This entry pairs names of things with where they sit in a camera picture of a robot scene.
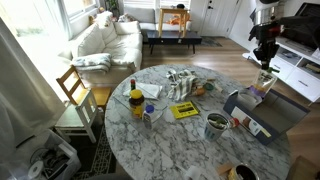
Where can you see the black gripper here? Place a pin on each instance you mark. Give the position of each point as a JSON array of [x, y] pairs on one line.
[[266, 41]]

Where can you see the juice pouch with green cap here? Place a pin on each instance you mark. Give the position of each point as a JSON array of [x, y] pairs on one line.
[[265, 83], [218, 123]]

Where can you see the silver metal cup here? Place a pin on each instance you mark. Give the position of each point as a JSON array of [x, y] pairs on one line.
[[213, 133]]

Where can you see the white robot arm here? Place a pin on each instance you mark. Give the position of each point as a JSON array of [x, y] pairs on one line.
[[266, 13]]

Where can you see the dark blue cardboard box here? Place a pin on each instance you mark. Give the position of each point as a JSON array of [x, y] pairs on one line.
[[283, 113]]

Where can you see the brown cardboard box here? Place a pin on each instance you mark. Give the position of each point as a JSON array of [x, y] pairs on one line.
[[305, 170]]

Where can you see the clear plastic deli container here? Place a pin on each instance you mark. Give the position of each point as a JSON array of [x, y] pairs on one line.
[[246, 100]]

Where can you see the dark hanging jacket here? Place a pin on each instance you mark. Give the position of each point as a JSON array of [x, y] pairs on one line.
[[253, 16]]

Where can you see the small wooden block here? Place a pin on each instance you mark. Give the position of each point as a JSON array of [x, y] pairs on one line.
[[211, 79], [218, 88]]

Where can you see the small dark door mat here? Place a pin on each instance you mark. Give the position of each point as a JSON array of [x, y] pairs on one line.
[[210, 41]]

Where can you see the round green lid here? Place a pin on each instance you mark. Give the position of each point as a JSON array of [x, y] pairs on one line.
[[209, 86]]

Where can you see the white door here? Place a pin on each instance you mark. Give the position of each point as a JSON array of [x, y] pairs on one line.
[[218, 16]]

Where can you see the striped dish towel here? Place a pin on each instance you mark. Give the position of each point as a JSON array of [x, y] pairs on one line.
[[181, 85]]

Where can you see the yellow black booklet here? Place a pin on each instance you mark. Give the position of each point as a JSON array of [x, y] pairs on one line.
[[185, 110]]

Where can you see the black coffee table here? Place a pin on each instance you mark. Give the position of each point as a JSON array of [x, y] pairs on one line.
[[173, 36]]

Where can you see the orange plush toy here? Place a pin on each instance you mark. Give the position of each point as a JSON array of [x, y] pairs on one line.
[[175, 20]]

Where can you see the wooden stool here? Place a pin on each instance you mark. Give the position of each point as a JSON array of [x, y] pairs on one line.
[[173, 10]]

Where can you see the yellow printed tin can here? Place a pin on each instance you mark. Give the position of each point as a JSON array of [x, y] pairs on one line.
[[245, 173]]

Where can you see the clear glass tray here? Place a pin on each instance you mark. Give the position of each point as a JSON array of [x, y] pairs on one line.
[[160, 107]]

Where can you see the white folded napkin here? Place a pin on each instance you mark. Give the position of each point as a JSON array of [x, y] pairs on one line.
[[148, 90]]

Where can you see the small bottle with blue cap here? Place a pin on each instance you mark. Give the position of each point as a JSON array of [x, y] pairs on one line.
[[149, 117]]

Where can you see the sauce bottle with red cap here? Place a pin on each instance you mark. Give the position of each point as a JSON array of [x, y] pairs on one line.
[[133, 84]]

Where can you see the brown jar with yellow lid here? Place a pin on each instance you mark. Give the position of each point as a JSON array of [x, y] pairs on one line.
[[136, 103]]

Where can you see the white sectional sofa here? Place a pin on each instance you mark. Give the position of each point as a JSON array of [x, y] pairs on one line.
[[123, 46]]

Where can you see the floral patterned cushion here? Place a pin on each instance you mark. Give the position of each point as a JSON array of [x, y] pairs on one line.
[[126, 17], [104, 18]]

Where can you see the potted green plant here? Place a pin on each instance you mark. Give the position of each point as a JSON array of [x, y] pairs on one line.
[[112, 6]]

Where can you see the wooden chair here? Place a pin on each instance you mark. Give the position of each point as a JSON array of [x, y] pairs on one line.
[[96, 95], [75, 120]]

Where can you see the grey white throw blanket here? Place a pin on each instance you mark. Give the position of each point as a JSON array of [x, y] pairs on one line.
[[91, 62]]

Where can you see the patterned floor rug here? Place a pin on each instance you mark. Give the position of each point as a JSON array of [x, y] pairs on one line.
[[100, 156]]

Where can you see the white framed window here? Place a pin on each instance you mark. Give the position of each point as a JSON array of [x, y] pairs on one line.
[[78, 6]]

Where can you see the clear plastic storage bin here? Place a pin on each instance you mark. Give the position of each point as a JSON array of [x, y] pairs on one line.
[[50, 160]]

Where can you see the white sheer curtain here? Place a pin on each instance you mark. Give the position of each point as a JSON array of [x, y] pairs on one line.
[[23, 100]]

